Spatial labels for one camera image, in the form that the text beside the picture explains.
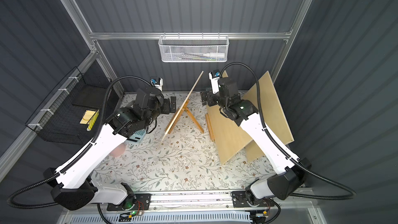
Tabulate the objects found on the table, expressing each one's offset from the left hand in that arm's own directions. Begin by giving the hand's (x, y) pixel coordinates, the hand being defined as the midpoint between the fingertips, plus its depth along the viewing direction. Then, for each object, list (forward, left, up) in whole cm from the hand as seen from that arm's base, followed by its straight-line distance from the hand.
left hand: (166, 98), depth 65 cm
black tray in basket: (+12, +43, -11) cm, 46 cm away
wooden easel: (+6, -20, -33) cm, 39 cm away
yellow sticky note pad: (+1, +41, -13) cm, 43 cm away
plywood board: (-7, -3, -7) cm, 10 cm away
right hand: (+7, -21, -1) cm, 22 cm away
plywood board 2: (-8, -29, -20) cm, 36 cm away
